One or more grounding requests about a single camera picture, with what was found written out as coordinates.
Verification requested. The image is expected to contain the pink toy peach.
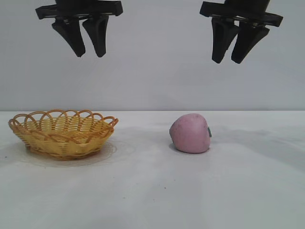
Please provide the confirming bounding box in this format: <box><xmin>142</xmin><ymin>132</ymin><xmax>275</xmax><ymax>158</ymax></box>
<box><xmin>169</xmin><ymin>113</ymin><xmax>213</xmax><ymax>154</ymax></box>

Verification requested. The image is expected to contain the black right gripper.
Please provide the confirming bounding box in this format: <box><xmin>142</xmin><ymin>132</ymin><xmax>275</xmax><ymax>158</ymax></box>
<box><xmin>199</xmin><ymin>0</ymin><xmax>284</xmax><ymax>65</ymax></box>

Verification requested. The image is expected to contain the yellow woven wicker basket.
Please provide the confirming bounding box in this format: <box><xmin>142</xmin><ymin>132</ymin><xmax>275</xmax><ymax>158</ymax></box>
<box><xmin>8</xmin><ymin>109</ymin><xmax>119</xmax><ymax>161</ymax></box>

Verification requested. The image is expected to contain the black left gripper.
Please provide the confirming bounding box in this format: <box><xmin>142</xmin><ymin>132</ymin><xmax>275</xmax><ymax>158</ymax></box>
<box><xmin>35</xmin><ymin>0</ymin><xmax>124</xmax><ymax>58</ymax></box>

